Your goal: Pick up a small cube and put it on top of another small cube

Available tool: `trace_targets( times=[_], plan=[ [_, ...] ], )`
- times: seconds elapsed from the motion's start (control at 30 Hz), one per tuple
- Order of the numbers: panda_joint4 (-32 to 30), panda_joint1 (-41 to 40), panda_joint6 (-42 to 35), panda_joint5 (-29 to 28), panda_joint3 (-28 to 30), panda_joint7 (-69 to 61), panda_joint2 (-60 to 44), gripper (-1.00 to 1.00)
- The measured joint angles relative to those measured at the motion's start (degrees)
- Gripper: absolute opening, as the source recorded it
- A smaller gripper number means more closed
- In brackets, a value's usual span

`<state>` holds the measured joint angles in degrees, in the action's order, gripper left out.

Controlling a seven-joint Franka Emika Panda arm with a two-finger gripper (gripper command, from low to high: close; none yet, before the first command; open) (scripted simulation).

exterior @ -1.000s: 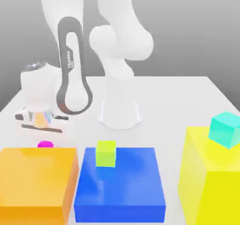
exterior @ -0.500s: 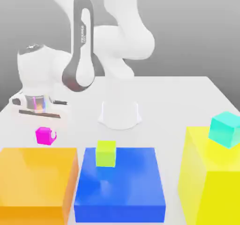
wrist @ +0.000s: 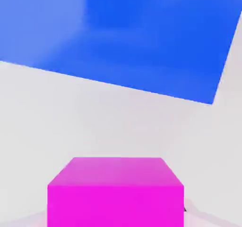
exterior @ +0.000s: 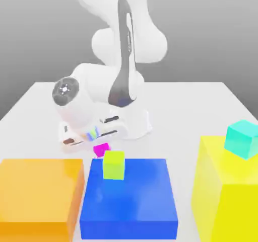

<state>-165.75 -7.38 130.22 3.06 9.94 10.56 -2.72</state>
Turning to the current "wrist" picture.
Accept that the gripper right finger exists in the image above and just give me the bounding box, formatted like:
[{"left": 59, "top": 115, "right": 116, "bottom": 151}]
[{"left": 183, "top": 197, "right": 236, "bottom": 227}]

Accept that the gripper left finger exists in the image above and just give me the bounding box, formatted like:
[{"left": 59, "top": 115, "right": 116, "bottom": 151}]
[{"left": 17, "top": 210, "right": 48, "bottom": 227}]

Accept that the small magenta cube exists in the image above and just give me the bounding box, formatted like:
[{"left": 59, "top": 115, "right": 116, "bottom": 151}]
[{"left": 47, "top": 156, "right": 185, "bottom": 227}]

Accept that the large blue box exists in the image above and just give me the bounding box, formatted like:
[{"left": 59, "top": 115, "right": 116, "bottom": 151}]
[{"left": 0, "top": 0, "right": 242, "bottom": 106}]

